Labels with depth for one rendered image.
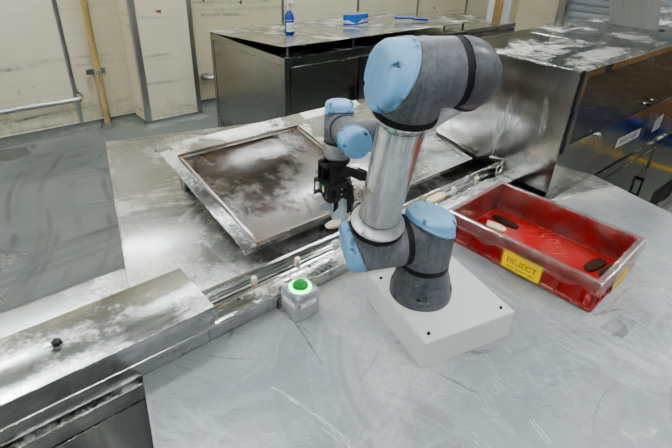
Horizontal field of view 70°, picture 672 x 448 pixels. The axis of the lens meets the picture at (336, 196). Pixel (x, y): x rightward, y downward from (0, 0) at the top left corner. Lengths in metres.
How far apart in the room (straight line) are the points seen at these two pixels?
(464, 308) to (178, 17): 3.97
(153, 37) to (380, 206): 3.88
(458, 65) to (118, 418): 0.99
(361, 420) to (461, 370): 0.26
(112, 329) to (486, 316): 0.83
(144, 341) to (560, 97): 1.44
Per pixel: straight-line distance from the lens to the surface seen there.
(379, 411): 1.07
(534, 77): 1.84
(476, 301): 1.24
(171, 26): 4.70
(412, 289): 1.15
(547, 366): 1.26
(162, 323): 1.13
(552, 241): 1.69
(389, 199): 0.92
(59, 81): 4.82
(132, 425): 1.27
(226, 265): 1.43
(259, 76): 3.46
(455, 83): 0.79
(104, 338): 1.14
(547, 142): 1.85
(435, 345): 1.13
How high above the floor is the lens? 1.67
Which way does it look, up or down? 29 degrees down
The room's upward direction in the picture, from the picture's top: 2 degrees clockwise
